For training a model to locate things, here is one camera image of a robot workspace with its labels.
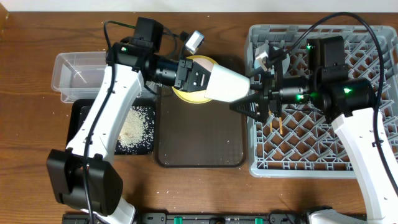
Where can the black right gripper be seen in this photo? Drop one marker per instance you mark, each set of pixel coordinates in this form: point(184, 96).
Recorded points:
point(268, 91)

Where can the white paper cup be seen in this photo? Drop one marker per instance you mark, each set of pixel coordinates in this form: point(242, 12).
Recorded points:
point(226, 85)

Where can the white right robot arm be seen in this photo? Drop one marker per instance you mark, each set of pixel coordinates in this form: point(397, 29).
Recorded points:
point(352, 108)

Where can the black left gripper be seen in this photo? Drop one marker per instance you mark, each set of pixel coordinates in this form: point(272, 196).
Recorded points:
point(184, 78)

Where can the grey dishwasher rack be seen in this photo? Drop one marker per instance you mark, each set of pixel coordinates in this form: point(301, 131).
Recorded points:
point(308, 147)

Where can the yellow plate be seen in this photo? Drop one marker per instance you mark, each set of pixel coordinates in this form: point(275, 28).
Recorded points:
point(197, 97)

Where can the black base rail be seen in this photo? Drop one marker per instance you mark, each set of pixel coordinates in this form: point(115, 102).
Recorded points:
point(274, 217)

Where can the pile of rice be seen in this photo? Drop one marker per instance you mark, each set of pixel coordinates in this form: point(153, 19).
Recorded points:
point(137, 135)

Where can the black tray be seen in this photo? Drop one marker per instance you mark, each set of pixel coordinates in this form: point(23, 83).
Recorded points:
point(81, 108)

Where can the light blue bowl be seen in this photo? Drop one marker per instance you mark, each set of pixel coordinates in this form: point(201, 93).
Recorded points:
point(262, 52)

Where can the clear plastic bin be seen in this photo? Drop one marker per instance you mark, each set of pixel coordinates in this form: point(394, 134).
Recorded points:
point(78, 75)

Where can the brown serving tray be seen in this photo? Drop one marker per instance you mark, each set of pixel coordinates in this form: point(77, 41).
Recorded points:
point(198, 135)

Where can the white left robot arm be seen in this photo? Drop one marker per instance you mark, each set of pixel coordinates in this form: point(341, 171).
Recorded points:
point(82, 176)

